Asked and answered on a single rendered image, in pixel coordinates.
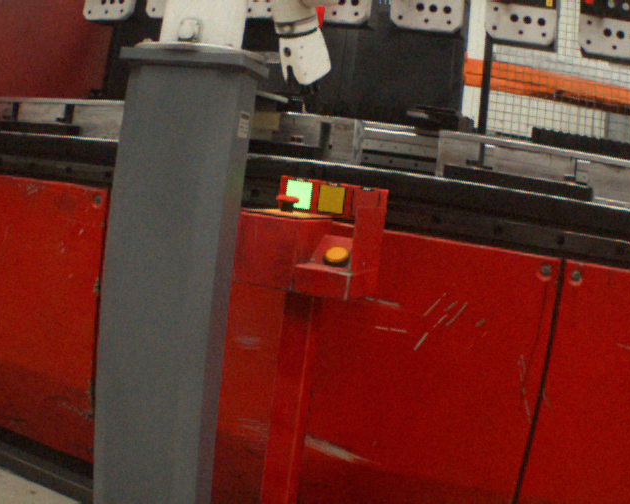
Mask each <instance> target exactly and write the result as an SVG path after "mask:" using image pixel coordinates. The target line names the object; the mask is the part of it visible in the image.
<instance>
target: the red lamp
mask: <svg viewBox="0 0 630 504"><path fill-rule="evenodd" d="M378 197H379V193H376V192H369V191H362V190H354V196H353V204H352V212H351V215H354V216H356V209H357V207H377V205H378Z"/></svg>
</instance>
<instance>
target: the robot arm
mask: <svg viewBox="0 0 630 504"><path fill-rule="evenodd" d="M269 1H270V5H271V10H272V15H273V20H274V26H275V29H276V33H278V34H279V37H280V55H281V63H282V69H283V74H284V78H285V81H286V83H287V84H290V87H291V92H299V93H300V95H302V97H303V102H304V106H305V111H306V112H311V113H319V112H320V111H322V110H323V105H322V100H321V95H320V92H318V91H320V90H321V84H320V82H321V79H322V78H323V76H324V75H325V74H326V73H327V72H328V71H329V70H330V68H331V66H330V60H329V56H328V52H327V48H326V45H325V42H324V39H323V36H322V33H321V31H320V29H319V27H317V26H318V25H319V22H318V17H317V12H316V7H328V6H333V5H335V4H337V3H338V2H339V1H340V0H269ZM248 3H249V0H167V3H166V8H165V13H164V19H163V24H162V29H161V34H160V40H159V42H152V40H151V39H144V42H143V43H139V44H136V45H135V48H154V49H176V50H194V51H211V52H226V53H240V54H245V55H247V56H249V57H250V58H252V59H253V60H255V61H257V62H258V63H260V64H261V65H263V62H264V57H263V56H262V55H260V54H257V53H254V52H250V51H246V50H242V49H241V45H242V39H243V33H244V27H245V21H246V15H247V9H248Z"/></svg>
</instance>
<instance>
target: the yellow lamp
mask: <svg viewBox="0 0 630 504"><path fill-rule="evenodd" d="M344 194H345V188H341V187H333V186H326V185H321V189H320V196H319V204H318V210H320V211H327V212H333V213H340V214H342V209H343V201H344Z"/></svg>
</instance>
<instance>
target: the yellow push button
mask: <svg viewBox="0 0 630 504"><path fill-rule="evenodd" d="M325 257H326V262H327V263H328V264H329V265H332V266H340V265H343V264H345V263H346V262H347V261H348V259H349V256H348V251H347V250H346V249H344V248H341V247H334V248H331V249H330V250H328V251H327V252H326V254H325Z"/></svg>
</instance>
